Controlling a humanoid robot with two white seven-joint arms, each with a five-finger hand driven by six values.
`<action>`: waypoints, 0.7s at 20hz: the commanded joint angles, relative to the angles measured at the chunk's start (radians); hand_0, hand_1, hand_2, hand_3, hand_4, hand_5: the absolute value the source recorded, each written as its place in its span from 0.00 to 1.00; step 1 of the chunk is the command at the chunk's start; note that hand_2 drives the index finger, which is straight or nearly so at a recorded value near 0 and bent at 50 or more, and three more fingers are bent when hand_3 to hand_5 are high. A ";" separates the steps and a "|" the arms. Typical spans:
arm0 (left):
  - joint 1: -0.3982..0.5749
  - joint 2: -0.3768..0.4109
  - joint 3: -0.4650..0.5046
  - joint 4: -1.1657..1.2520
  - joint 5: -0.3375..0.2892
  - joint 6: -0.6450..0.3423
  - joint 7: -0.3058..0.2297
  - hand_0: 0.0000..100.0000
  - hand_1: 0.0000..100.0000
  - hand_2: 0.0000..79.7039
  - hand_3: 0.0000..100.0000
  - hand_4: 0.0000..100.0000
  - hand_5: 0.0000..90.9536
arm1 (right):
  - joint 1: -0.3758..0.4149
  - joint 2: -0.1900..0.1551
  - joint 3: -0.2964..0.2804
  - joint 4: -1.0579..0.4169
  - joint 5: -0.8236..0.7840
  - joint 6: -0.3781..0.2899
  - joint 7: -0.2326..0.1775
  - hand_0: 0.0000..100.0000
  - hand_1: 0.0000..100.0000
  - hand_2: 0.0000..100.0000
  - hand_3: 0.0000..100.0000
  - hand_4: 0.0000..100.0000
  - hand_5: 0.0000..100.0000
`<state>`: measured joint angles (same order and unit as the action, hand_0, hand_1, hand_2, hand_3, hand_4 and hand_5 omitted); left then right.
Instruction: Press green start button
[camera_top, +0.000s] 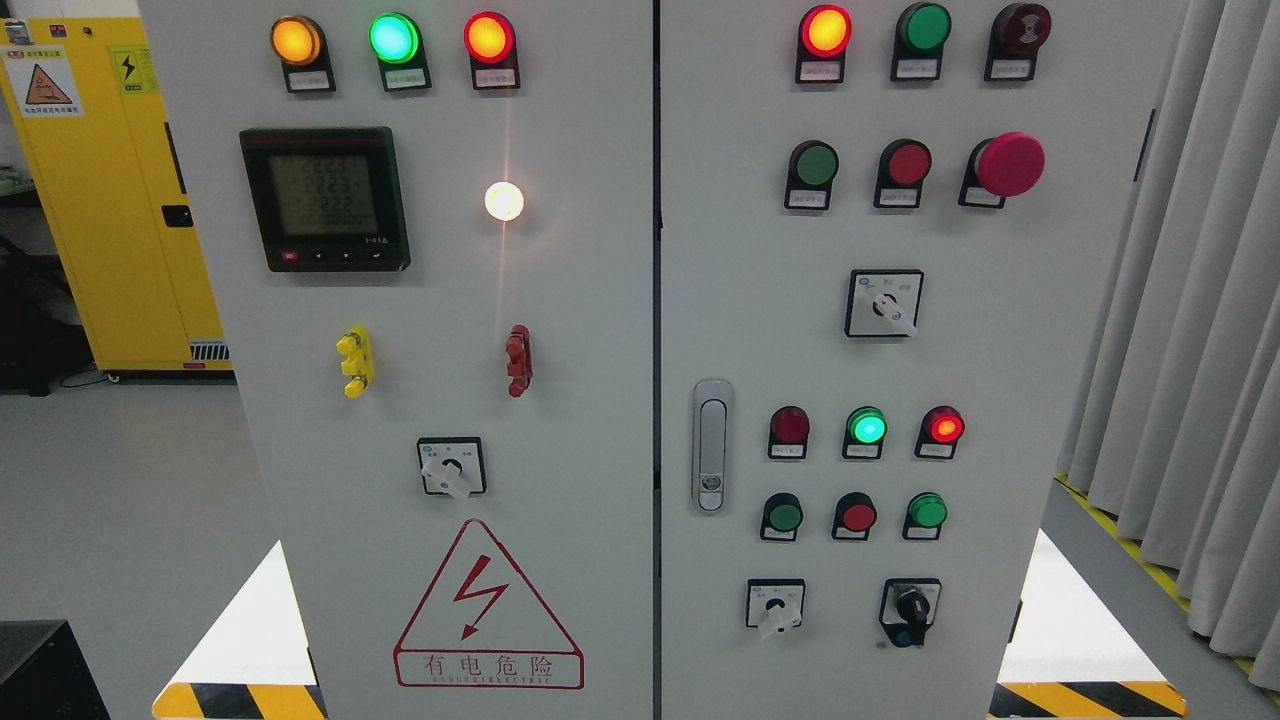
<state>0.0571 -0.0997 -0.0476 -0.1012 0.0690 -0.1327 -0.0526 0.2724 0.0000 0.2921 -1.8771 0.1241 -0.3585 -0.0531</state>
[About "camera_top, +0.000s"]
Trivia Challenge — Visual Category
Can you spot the lower left green push button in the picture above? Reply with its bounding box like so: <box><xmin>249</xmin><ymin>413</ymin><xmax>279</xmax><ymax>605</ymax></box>
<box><xmin>759</xmin><ymin>492</ymin><xmax>804</xmax><ymax>542</ymax></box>

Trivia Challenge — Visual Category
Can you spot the green start push button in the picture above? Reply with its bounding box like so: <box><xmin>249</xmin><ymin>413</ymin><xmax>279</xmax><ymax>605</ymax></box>
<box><xmin>783</xmin><ymin>140</ymin><xmax>840</xmax><ymax>211</ymax></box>

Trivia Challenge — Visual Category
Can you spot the lower red push button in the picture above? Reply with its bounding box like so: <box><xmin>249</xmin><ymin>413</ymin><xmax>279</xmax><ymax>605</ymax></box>
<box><xmin>829</xmin><ymin>492</ymin><xmax>878</xmax><ymax>541</ymax></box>

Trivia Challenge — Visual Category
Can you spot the lower right green push button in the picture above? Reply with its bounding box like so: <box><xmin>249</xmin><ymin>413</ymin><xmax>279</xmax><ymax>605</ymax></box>
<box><xmin>901</xmin><ymin>492</ymin><xmax>948</xmax><ymax>542</ymax></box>

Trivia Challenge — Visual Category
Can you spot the red stop push button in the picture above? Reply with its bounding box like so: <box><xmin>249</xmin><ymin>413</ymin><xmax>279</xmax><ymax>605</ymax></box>
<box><xmin>873</xmin><ymin>138</ymin><xmax>932</xmax><ymax>209</ymax></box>

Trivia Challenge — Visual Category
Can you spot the red emergency stop mushroom button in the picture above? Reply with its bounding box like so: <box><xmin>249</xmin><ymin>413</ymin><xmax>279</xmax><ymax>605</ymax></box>
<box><xmin>957</xmin><ymin>132</ymin><xmax>1046</xmax><ymax>209</ymax></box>

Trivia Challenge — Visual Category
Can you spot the red terminal connector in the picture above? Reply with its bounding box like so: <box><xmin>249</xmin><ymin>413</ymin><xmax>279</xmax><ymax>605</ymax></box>
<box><xmin>504</xmin><ymin>324</ymin><xmax>532</xmax><ymax>398</ymax></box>

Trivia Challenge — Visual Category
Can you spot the dark red unlit indicator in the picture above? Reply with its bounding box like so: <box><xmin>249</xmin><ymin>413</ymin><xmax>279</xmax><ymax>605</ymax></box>
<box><xmin>767</xmin><ymin>405</ymin><xmax>810</xmax><ymax>461</ymax></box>

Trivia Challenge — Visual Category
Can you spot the white lit indicator light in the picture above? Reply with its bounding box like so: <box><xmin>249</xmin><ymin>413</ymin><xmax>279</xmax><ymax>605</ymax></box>
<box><xmin>483</xmin><ymin>181</ymin><xmax>526</xmax><ymax>222</ymax></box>

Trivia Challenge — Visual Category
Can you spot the green lit indicator lower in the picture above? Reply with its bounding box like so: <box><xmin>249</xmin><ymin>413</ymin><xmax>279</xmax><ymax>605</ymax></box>
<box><xmin>841</xmin><ymin>406</ymin><xmax>888</xmax><ymax>460</ymax></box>

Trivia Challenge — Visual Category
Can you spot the left grey cabinet door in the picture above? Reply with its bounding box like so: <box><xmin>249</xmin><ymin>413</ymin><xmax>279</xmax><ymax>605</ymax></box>
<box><xmin>140</xmin><ymin>1</ymin><xmax>654</xmax><ymax>719</ymax></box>

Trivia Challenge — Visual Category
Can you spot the grey cabinet door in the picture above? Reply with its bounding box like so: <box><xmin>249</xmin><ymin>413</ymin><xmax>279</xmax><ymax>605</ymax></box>
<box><xmin>140</xmin><ymin>1</ymin><xmax>654</xmax><ymax>719</ymax></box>
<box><xmin>658</xmin><ymin>1</ymin><xmax>1187</xmax><ymax>719</ymax></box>

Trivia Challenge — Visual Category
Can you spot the right grey cabinet door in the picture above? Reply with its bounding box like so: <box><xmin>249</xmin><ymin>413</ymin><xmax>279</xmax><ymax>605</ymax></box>
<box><xmin>658</xmin><ymin>1</ymin><xmax>1187</xmax><ymax>719</ymax></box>

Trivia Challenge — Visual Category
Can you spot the yellow terminal connector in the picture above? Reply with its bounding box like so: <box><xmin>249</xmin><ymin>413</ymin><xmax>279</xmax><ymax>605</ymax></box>
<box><xmin>335</xmin><ymin>324</ymin><xmax>375</xmax><ymax>398</ymax></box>

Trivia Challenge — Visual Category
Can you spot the red lit indicator lower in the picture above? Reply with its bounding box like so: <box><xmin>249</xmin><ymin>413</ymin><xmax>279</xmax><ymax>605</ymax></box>
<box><xmin>913</xmin><ymin>405</ymin><xmax>966</xmax><ymax>460</ymax></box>

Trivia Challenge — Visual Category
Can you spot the red electric danger sign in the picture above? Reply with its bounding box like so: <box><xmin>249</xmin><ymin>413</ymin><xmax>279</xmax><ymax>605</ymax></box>
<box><xmin>393</xmin><ymin>518</ymin><xmax>585</xmax><ymax>691</ymax></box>

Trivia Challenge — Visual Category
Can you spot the black digital power meter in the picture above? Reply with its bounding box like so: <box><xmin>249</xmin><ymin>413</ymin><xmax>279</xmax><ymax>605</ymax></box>
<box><xmin>239</xmin><ymin>126</ymin><xmax>411</xmax><ymax>273</ymax></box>

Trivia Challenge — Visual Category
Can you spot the red indicator light top left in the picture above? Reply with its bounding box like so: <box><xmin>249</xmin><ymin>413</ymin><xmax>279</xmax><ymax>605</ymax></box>
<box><xmin>463</xmin><ymin>12</ymin><xmax>521</xmax><ymax>91</ymax></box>

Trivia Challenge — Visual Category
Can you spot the red indicator light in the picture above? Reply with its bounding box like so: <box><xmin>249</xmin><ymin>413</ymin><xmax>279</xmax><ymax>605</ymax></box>
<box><xmin>794</xmin><ymin>4</ymin><xmax>852</xmax><ymax>85</ymax></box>
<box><xmin>463</xmin><ymin>12</ymin><xmax>521</xmax><ymax>91</ymax></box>

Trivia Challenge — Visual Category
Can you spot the red indicator light top right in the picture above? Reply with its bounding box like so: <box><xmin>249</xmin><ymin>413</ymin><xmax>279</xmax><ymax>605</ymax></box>
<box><xmin>794</xmin><ymin>4</ymin><xmax>852</xmax><ymax>85</ymax></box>

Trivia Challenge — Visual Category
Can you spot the green indicator light top left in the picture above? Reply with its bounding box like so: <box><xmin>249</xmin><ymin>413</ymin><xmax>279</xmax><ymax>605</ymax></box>
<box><xmin>367</xmin><ymin>12</ymin><xmax>433</xmax><ymax>92</ymax></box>

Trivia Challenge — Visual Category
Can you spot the green unlit indicator top right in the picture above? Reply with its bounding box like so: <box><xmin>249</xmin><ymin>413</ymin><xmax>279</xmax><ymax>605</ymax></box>
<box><xmin>890</xmin><ymin>3</ymin><xmax>952</xmax><ymax>82</ymax></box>

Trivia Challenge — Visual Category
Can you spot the amber indicator light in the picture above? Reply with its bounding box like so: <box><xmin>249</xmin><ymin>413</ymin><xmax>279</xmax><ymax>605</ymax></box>
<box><xmin>270</xmin><ymin>15</ymin><xmax>337</xmax><ymax>94</ymax></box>

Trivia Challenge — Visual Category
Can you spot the dark red buzzer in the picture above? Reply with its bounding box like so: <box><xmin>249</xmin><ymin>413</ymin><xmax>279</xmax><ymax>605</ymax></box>
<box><xmin>984</xmin><ymin>3</ymin><xmax>1052</xmax><ymax>82</ymax></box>

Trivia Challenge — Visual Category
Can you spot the grey curtain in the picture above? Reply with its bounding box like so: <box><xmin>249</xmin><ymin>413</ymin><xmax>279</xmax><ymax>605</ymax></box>
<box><xmin>1059</xmin><ymin>1</ymin><xmax>1279</xmax><ymax>692</ymax></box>

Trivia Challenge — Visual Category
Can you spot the yellow safety storage cabinet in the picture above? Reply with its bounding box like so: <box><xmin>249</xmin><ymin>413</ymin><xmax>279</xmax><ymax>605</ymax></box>
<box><xmin>3</xmin><ymin>17</ymin><xmax>232</xmax><ymax>379</ymax></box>

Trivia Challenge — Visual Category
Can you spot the black box bottom left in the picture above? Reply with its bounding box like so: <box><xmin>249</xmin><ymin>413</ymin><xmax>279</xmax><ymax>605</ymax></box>
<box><xmin>1</xmin><ymin>619</ymin><xmax>110</xmax><ymax>719</ymax></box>

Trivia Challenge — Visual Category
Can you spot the silver door handle lock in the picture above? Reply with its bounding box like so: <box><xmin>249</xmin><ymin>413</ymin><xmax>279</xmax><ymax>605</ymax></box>
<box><xmin>691</xmin><ymin>379</ymin><xmax>733</xmax><ymax>512</ymax></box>

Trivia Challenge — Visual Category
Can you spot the left door rotary switch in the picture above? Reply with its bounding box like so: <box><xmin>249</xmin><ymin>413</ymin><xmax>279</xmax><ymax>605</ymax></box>
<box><xmin>416</xmin><ymin>436</ymin><xmax>488</xmax><ymax>500</ymax></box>

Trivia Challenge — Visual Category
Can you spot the upper right rotary switch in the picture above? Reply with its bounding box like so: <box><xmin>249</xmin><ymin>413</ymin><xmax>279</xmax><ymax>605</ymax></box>
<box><xmin>844</xmin><ymin>269</ymin><xmax>925</xmax><ymax>340</ymax></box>

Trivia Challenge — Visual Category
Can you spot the lower left rotary switch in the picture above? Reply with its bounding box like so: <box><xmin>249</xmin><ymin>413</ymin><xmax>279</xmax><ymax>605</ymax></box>
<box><xmin>744</xmin><ymin>578</ymin><xmax>806</xmax><ymax>639</ymax></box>

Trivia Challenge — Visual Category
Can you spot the black knob selector switch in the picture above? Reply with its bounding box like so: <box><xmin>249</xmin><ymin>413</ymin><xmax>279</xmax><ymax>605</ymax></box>
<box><xmin>879</xmin><ymin>577</ymin><xmax>942</xmax><ymax>648</ymax></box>

